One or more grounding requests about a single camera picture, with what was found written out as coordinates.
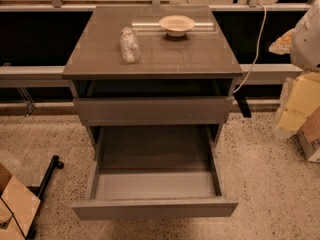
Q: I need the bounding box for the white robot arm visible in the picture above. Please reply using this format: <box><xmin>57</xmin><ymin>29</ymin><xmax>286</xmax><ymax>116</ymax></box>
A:
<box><xmin>269</xmin><ymin>0</ymin><xmax>320</xmax><ymax>72</ymax></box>

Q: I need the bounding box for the clear plastic water bottle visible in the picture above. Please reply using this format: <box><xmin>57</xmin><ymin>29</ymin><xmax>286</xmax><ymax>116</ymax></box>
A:
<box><xmin>120</xmin><ymin>27</ymin><xmax>140</xmax><ymax>63</ymax></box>

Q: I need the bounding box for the white cable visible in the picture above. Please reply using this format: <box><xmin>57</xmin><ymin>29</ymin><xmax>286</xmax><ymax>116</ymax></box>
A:
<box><xmin>232</xmin><ymin>3</ymin><xmax>268</xmax><ymax>94</ymax></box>

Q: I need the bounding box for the cardboard box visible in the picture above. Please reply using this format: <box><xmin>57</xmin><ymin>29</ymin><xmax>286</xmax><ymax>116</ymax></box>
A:
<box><xmin>298</xmin><ymin>107</ymin><xmax>320</xmax><ymax>163</ymax></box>
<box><xmin>0</xmin><ymin>164</ymin><xmax>40</xmax><ymax>240</ymax></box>

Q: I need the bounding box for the white paper bowl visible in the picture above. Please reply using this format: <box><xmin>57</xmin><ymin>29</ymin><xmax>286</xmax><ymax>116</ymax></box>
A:
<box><xmin>159</xmin><ymin>15</ymin><xmax>195</xmax><ymax>37</ymax></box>

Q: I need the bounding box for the black stand leg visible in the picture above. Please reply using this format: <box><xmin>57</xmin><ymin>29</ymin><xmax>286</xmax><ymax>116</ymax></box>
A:
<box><xmin>26</xmin><ymin>155</ymin><xmax>64</xmax><ymax>240</ymax></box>

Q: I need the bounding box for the grey drawer cabinet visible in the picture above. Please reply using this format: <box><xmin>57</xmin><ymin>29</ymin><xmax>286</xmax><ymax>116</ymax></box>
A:
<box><xmin>63</xmin><ymin>6</ymin><xmax>243</xmax><ymax>143</ymax></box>

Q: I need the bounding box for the metal window railing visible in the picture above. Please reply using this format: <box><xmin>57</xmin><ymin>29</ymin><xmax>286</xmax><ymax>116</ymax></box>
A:
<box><xmin>0</xmin><ymin>64</ymin><xmax>302</xmax><ymax>88</ymax></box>

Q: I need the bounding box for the cardboard box right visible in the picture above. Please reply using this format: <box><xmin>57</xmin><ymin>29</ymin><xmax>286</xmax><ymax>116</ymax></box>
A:
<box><xmin>298</xmin><ymin>107</ymin><xmax>320</xmax><ymax>163</ymax></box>

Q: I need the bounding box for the open grey middle drawer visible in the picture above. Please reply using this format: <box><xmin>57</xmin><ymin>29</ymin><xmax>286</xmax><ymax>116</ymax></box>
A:
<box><xmin>72</xmin><ymin>125</ymin><xmax>238</xmax><ymax>220</ymax></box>

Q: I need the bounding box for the cardboard box lower left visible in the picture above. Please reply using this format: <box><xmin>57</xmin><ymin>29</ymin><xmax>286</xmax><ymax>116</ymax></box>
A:
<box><xmin>0</xmin><ymin>164</ymin><xmax>40</xmax><ymax>240</ymax></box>

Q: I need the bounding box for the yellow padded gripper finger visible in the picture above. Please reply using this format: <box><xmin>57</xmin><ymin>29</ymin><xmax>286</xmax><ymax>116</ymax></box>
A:
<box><xmin>269</xmin><ymin>29</ymin><xmax>295</xmax><ymax>55</ymax></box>

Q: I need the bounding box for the closed grey top drawer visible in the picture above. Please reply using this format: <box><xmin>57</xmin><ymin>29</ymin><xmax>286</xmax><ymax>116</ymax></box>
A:
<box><xmin>74</xmin><ymin>97</ymin><xmax>232</xmax><ymax>126</ymax></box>

